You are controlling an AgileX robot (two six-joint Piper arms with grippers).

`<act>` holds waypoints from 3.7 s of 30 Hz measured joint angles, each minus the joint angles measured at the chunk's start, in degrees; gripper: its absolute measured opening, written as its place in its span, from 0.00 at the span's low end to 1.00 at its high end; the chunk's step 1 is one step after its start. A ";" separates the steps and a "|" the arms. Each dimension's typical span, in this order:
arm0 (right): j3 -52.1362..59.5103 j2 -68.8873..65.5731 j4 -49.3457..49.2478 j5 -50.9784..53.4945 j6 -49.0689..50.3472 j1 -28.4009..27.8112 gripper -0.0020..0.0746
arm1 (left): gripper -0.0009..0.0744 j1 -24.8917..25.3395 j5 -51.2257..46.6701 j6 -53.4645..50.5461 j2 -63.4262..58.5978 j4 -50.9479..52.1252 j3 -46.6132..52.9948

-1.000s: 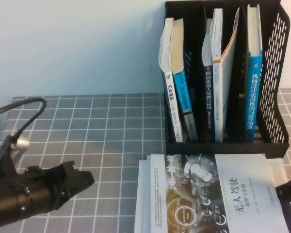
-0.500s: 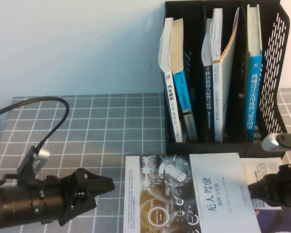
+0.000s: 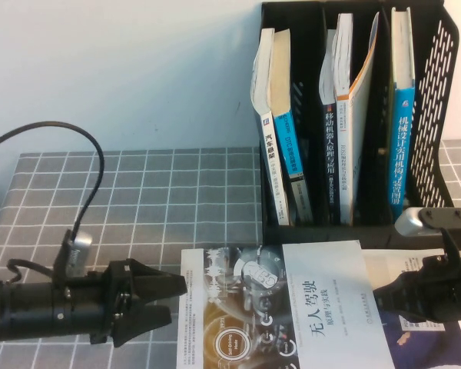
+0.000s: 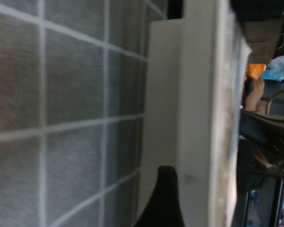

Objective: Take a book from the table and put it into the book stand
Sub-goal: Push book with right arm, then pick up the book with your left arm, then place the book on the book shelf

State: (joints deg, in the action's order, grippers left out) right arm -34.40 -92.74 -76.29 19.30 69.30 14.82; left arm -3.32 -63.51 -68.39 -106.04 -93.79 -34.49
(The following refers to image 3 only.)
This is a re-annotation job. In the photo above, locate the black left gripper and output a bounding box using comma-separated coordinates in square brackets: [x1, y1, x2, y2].
[88, 259, 188, 348]

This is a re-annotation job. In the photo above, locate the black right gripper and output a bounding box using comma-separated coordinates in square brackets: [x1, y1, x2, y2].
[372, 249, 461, 326]

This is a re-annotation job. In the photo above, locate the self-driving car cover book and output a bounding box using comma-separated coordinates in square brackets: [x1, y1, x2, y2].
[175, 240, 396, 369]

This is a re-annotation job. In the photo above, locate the black mesh book stand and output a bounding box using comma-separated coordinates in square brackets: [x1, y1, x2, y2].
[260, 1, 461, 251]

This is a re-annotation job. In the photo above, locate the blue spine hardcover book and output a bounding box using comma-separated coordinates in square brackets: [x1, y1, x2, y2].
[390, 6, 416, 227]

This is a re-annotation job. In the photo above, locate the white orange ROS book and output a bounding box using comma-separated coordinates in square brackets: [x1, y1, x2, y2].
[332, 11, 380, 227]

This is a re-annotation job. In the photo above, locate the dark navy spine book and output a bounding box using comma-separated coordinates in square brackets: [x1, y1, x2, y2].
[318, 28, 341, 226]

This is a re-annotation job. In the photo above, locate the white spine paperback book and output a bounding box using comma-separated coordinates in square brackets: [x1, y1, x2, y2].
[251, 28, 292, 227]

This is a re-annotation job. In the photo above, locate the blue spine DTC book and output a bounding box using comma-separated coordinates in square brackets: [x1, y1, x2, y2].
[270, 29, 315, 226]

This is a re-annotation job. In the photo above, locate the magazine with suited man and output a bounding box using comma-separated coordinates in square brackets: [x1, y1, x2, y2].
[360, 248, 461, 369]

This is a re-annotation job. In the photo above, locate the grey checked tablecloth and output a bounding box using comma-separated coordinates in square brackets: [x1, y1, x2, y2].
[0, 138, 461, 369]

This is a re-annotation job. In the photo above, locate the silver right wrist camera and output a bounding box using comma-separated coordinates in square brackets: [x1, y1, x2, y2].
[394, 207, 461, 238]

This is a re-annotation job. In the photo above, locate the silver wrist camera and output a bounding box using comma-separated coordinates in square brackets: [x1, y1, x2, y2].
[61, 229, 94, 277]
[394, 207, 461, 238]

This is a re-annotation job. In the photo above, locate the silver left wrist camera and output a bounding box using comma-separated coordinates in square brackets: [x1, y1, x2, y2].
[61, 229, 94, 277]

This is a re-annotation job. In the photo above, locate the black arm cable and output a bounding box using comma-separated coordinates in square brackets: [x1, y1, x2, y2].
[5, 258, 61, 288]

